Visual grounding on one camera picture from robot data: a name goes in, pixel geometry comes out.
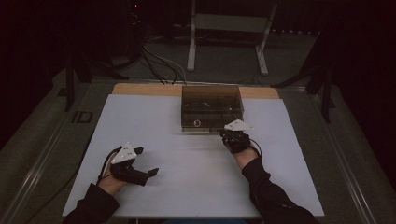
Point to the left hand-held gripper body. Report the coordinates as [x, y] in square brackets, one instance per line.
[127, 172]

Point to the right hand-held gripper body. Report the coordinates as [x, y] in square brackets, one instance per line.
[236, 140]

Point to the smoky transparent drawer organiser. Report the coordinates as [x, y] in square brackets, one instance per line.
[211, 93]

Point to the person's right hand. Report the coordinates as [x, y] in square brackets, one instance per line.
[246, 158]

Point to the person's left hand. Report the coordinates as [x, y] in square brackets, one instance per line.
[110, 185]

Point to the white table mat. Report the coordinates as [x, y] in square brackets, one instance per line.
[174, 174]

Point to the wooden table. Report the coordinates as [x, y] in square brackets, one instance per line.
[140, 89]

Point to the grey metal stand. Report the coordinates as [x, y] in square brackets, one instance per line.
[190, 46]

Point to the black stand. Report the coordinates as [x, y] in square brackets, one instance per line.
[70, 84]
[325, 93]

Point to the dark equipment rack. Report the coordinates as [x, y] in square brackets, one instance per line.
[134, 31]

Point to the small black rectangular bracket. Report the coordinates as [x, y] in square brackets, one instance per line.
[82, 117]

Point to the metal floor rail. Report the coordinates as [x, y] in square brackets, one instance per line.
[37, 161]
[342, 161]

